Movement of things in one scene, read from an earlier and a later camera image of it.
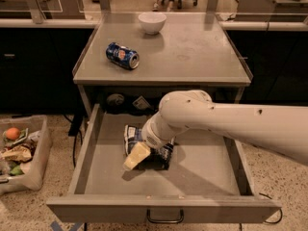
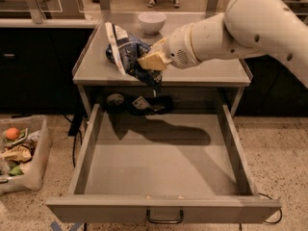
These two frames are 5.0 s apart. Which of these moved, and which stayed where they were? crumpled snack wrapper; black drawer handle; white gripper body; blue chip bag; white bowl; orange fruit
Moved: blue chip bag; white gripper body
Stayed: white bowl; crumpled snack wrapper; black drawer handle; orange fruit
